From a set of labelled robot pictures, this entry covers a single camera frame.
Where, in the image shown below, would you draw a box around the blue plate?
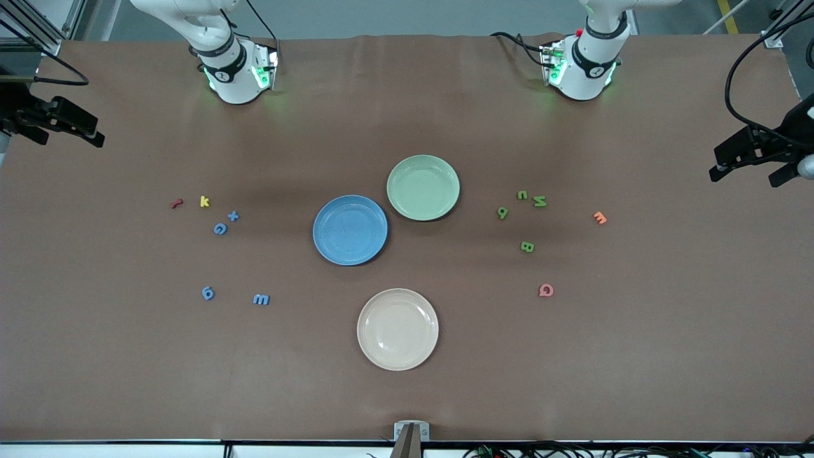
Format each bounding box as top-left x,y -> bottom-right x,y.
312,194 -> 389,267

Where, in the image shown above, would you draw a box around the green plate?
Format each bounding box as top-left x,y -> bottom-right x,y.
386,154 -> 461,222

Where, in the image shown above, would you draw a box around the beige plate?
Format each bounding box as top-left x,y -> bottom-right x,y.
356,288 -> 440,372

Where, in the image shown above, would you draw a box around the brown table cover sheet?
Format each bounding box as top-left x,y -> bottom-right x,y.
0,33 -> 814,443

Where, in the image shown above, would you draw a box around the aluminium frame post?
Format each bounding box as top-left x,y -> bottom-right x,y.
761,0 -> 814,48
0,0 -> 88,57

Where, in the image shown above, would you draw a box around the black right base cable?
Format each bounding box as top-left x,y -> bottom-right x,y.
244,0 -> 282,90

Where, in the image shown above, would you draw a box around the black base cable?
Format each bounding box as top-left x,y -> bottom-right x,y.
244,0 -> 282,90
490,31 -> 551,69

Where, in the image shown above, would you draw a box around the black left base cable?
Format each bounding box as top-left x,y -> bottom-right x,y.
490,31 -> 551,69

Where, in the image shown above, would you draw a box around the white table edge rail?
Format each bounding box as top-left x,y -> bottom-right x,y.
0,441 -> 814,458

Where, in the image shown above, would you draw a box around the tangled black floor cables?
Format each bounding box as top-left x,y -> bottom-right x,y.
461,439 -> 814,458

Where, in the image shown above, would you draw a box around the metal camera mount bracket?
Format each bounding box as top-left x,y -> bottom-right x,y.
394,420 -> 431,458

